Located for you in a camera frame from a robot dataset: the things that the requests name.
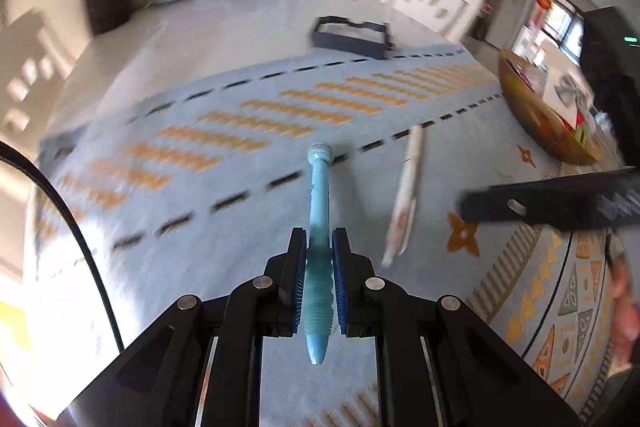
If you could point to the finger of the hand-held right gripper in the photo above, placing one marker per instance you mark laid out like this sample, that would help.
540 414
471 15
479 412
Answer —
550 204

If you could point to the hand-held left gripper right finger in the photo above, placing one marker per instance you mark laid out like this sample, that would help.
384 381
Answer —
338 287

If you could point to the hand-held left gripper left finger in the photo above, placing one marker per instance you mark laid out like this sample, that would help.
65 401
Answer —
298 287

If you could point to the light blue pen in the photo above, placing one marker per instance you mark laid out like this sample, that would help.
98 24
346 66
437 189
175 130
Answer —
318 217

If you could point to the white marker pen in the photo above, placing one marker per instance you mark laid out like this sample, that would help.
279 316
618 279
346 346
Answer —
407 187

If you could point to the black plastic tray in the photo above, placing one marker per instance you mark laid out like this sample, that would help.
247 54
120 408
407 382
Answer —
350 39

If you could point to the white glossy desktop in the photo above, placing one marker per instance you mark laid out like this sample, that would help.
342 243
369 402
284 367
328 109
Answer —
225 27

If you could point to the person's right hand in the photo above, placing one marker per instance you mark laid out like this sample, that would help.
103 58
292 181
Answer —
627 307

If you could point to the wooden bowl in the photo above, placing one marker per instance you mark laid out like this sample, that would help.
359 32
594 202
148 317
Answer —
540 117

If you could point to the window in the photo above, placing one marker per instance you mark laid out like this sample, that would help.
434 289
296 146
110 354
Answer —
555 22

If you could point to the round patterned mat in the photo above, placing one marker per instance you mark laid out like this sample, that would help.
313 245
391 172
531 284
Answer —
565 297

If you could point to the blue woven placemat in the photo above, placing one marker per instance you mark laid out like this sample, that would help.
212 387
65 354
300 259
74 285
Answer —
225 147

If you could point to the white plastic chair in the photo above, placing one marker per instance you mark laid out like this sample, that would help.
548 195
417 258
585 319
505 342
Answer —
430 2

